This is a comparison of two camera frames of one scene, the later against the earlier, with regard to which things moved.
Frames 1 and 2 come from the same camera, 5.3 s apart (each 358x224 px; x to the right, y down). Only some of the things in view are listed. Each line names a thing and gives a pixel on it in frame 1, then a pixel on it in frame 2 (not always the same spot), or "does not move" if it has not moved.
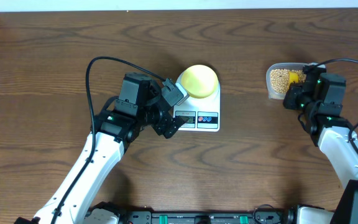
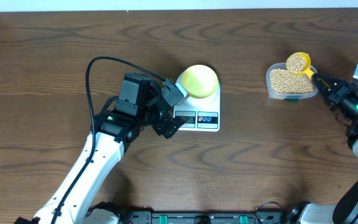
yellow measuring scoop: [293, 76] to [299, 63]
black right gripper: [294, 89] to [341, 89]
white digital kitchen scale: [204, 113] does not move
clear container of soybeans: [279, 76] does not move
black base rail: [263, 216] does not move
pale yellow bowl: [200, 81] does not move
